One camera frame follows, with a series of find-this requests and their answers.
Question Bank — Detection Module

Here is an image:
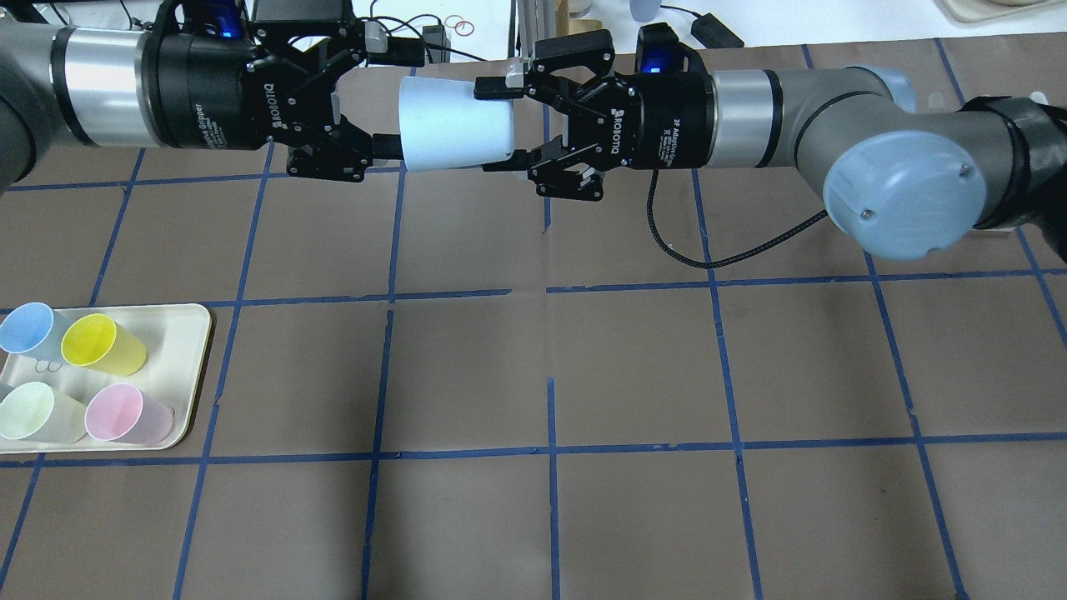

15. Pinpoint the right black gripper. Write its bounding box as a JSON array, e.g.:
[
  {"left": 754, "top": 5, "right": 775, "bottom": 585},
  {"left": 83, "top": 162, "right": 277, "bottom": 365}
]
[{"left": 475, "top": 30, "right": 715, "bottom": 202}]

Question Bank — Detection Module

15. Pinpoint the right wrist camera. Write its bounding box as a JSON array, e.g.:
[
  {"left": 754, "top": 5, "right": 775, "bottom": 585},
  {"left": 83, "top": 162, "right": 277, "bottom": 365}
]
[{"left": 635, "top": 22, "right": 708, "bottom": 73}]

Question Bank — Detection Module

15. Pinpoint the cream plastic tray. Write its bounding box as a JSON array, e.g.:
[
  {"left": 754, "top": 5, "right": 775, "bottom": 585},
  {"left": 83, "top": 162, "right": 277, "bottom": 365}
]
[{"left": 1, "top": 303, "right": 213, "bottom": 457}]

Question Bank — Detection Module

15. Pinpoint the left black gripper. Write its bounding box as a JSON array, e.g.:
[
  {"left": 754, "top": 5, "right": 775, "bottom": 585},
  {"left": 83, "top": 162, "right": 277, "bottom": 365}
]
[{"left": 142, "top": 18, "right": 428, "bottom": 183}]

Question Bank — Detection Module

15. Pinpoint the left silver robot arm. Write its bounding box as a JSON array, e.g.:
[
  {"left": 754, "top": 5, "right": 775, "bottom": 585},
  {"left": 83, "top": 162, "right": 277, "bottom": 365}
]
[{"left": 3, "top": 1, "right": 427, "bottom": 186}]

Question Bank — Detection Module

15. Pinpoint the pale green cup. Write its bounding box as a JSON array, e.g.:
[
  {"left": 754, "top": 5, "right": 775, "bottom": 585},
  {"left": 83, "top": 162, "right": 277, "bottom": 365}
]
[{"left": 1, "top": 381, "right": 87, "bottom": 444}]

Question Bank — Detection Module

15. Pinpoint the wooden stand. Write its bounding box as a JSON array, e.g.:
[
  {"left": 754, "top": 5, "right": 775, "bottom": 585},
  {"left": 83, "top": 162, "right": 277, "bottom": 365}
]
[{"left": 550, "top": 1, "right": 604, "bottom": 38}]

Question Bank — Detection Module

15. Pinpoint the black power adapter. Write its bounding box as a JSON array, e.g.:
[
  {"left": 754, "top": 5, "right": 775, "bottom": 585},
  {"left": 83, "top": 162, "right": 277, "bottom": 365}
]
[{"left": 690, "top": 12, "right": 744, "bottom": 49}]

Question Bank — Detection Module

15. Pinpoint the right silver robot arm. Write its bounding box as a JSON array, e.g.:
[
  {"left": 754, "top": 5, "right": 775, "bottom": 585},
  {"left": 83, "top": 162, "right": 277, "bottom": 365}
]
[{"left": 473, "top": 23, "right": 1066, "bottom": 260}]

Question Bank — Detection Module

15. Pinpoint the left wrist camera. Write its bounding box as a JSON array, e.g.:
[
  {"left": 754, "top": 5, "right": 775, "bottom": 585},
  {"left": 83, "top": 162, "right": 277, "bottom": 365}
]
[{"left": 180, "top": 1, "right": 246, "bottom": 40}]

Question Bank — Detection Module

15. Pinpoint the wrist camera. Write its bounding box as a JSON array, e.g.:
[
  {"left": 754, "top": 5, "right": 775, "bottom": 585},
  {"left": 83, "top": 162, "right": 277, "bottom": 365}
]
[
  {"left": 635, "top": 22, "right": 708, "bottom": 73},
  {"left": 180, "top": 1, "right": 246, "bottom": 40}
]

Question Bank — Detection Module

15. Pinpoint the light blue cup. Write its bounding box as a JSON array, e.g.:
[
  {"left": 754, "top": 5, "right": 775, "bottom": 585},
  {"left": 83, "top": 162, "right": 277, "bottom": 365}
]
[{"left": 398, "top": 76, "right": 515, "bottom": 172}]

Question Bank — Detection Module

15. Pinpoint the yellow cup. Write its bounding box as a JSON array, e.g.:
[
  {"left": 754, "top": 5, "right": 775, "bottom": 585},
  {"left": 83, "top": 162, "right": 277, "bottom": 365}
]
[{"left": 60, "top": 312, "right": 148, "bottom": 376}]

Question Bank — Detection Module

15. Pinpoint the aluminium frame post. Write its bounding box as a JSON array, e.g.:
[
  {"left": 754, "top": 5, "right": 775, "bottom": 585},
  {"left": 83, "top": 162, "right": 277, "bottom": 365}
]
[{"left": 514, "top": 0, "right": 566, "bottom": 60}]

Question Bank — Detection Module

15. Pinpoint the pink cup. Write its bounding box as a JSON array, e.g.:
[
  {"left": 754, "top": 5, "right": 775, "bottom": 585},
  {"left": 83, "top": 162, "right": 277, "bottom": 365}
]
[{"left": 83, "top": 382, "right": 174, "bottom": 445}]

